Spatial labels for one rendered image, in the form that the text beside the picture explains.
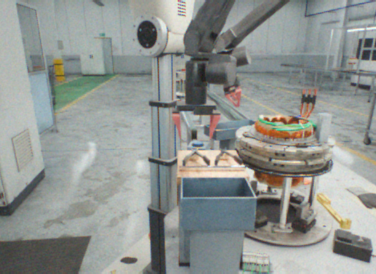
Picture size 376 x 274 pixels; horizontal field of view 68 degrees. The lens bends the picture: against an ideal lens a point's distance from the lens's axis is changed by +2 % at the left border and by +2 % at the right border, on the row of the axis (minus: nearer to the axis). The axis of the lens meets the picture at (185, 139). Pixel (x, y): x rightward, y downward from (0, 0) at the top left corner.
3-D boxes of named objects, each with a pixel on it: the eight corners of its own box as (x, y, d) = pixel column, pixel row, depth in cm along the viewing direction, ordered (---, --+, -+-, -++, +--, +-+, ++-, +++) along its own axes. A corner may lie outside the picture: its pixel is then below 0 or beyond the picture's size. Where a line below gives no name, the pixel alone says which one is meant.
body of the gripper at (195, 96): (216, 112, 70) (217, 82, 68) (176, 112, 70) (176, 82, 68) (212, 106, 77) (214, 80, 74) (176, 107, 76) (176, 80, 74)
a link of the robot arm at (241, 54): (223, 46, 117) (214, 39, 110) (249, 38, 111) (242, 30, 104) (225, 74, 116) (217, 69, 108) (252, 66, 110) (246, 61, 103)
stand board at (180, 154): (249, 184, 72) (250, 176, 71) (176, 185, 72) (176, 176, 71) (235, 156, 91) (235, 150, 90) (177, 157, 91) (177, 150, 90)
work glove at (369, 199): (415, 217, 103) (417, 212, 102) (382, 219, 102) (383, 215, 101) (368, 187, 126) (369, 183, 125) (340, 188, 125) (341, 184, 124)
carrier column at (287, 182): (286, 231, 92) (293, 174, 85) (278, 231, 92) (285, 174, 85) (284, 227, 94) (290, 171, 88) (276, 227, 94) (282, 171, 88)
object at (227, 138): (245, 173, 140) (249, 118, 131) (260, 182, 131) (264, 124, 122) (202, 183, 130) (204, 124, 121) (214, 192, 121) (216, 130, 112)
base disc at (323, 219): (356, 245, 87) (357, 243, 87) (232, 245, 86) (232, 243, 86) (304, 187, 124) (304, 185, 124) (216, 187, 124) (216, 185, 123)
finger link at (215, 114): (220, 142, 73) (221, 107, 70) (193, 143, 73) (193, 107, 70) (216, 134, 79) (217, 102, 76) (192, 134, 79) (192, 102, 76)
